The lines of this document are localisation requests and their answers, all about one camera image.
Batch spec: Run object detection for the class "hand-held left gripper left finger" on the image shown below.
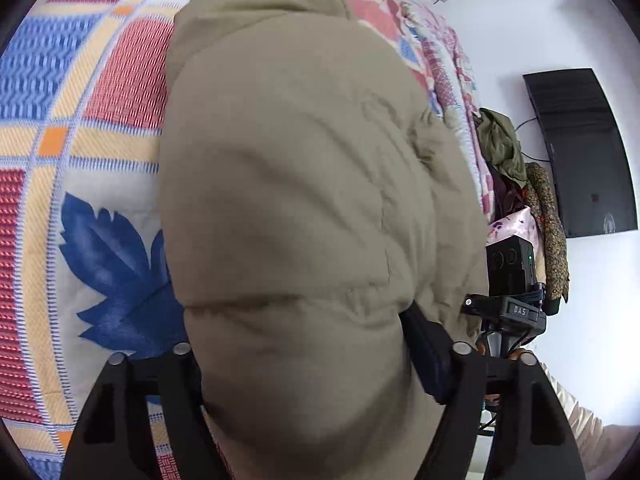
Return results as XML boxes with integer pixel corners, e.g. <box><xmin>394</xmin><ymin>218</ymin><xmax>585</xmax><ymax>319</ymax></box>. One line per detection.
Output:
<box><xmin>60</xmin><ymin>342</ymin><xmax>236</xmax><ymax>480</ymax></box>

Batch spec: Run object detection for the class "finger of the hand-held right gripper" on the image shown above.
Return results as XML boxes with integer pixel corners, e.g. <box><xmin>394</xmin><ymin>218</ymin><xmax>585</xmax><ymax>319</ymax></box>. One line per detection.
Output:
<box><xmin>463</xmin><ymin>294</ymin><xmax>504</xmax><ymax>318</ymax></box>

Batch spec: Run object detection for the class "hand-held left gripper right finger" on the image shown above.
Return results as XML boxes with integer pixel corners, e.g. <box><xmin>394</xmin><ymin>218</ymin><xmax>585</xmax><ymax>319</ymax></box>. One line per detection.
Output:
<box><xmin>399</xmin><ymin>306</ymin><xmax>587</xmax><ymax>480</ymax></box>

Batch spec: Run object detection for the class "khaki puffer jacket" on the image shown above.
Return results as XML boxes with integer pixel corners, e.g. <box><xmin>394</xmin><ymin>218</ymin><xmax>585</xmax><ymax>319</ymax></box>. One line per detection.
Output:
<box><xmin>157</xmin><ymin>0</ymin><xmax>490</xmax><ymax>480</ymax></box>

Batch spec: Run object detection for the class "pink floral satin pillow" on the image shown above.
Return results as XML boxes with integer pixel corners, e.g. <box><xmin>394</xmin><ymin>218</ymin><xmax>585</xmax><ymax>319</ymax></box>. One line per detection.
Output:
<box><xmin>487</xmin><ymin>206</ymin><xmax>540</xmax><ymax>252</ymax></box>

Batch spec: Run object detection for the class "leopard print garment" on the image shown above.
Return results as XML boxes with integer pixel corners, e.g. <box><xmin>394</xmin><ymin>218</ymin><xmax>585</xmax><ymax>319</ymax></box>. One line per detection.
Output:
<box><xmin>524</xmin><ymin>161</ymin><xmax>572</xmax><ymax>307</ymax></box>

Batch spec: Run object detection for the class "dark maroon garment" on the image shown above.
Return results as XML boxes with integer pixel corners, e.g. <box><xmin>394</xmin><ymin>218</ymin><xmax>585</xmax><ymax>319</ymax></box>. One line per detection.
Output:
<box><xmin>487</xmin><ymin>165</ymin><xmax>530</xmax><ymax>222</ymax></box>

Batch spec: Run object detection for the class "beige pleated cloth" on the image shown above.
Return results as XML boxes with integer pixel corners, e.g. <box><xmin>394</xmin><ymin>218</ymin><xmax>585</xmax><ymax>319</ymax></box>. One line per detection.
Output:
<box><xmin>537</xmin><ymin>359</ymin><xmax>640</xmax><ymax>480</ymax></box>

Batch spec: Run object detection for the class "olive green garment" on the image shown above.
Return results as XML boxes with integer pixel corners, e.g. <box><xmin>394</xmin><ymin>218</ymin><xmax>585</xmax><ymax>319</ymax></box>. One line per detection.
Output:
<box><xmin>475</xmin><ymin>107</ymin><xmax>528</xmax><ymax>188</ymax></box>

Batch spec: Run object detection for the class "pink floral quilt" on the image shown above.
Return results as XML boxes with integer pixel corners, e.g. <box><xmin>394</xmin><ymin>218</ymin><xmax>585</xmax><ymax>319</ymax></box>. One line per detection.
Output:
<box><xmin>345</xmin><ymin>0</ymin><xmax>497</xmax><ymax>223</ymax></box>

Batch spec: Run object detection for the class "patterned red blue bed sheet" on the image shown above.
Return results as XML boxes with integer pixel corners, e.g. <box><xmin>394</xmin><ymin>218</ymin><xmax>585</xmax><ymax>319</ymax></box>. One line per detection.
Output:
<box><xmin>0</xmin><ymin>0</ymin><xmax>453</xmax><ymax>480</ymax></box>

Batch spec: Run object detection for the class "black television cable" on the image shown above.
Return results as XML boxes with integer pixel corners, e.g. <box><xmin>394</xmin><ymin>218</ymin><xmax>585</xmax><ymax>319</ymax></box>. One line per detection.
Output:
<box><xmin>514</xmin><ymin>116</ymin><xmax>552</xmax><ymax>162</ymax></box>

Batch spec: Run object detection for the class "black wall television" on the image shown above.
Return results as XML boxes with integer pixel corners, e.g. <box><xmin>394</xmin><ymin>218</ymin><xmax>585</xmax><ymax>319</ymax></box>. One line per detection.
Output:
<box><xmin>522</xmin><ymin>67</ymin><xmax>639</xmax><ymax>239</ymax></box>

